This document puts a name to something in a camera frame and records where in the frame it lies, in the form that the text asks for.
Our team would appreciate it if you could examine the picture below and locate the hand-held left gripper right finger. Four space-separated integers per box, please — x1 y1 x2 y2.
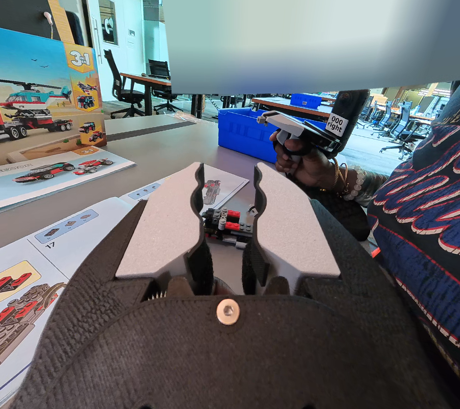
241 162 342 295

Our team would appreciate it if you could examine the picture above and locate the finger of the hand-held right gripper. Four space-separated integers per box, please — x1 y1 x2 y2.
263 110 326 130
265 117 311 135

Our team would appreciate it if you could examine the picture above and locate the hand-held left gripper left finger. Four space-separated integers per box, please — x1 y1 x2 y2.
115 162 215 296

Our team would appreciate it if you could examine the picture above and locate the grey red toy brick model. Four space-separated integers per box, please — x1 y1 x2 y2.
201 206 256 248

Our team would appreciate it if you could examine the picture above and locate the person's right forearm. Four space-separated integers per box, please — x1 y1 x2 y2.
343 168 394 208

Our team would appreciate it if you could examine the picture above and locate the wooden top desk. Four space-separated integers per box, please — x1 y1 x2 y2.
252 95 340 119
120 72 173 117

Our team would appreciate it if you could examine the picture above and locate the person's right hand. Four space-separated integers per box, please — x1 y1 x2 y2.
270 130 342 194

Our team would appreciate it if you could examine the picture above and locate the small blue bin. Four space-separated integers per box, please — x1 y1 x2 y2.
290 93 323 108

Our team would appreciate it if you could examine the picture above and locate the large blue plastic bin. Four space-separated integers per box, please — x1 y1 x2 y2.
217 107 345 165

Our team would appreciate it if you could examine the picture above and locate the row of office chairs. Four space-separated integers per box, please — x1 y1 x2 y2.
356 98 437 162

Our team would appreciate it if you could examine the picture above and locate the open instruction booklet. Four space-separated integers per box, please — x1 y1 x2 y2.
0 175 250 402

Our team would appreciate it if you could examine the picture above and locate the black office chair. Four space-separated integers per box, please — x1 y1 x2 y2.
103 49 146 119
147 59 184 115

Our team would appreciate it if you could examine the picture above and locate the car cover instruction booklet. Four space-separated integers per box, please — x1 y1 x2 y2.
0 146 137 210

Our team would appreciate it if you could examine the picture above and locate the white door with window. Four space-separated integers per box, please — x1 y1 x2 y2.
81 0 124 65

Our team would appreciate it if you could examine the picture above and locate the helicopter picture toy box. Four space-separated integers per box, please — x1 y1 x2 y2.
0 28 108 165

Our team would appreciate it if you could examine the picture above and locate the gold bracelet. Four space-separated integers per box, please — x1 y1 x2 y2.
318 158 349 198

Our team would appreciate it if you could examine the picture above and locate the white bead bracelet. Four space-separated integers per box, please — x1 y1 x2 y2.
343 164 366 201

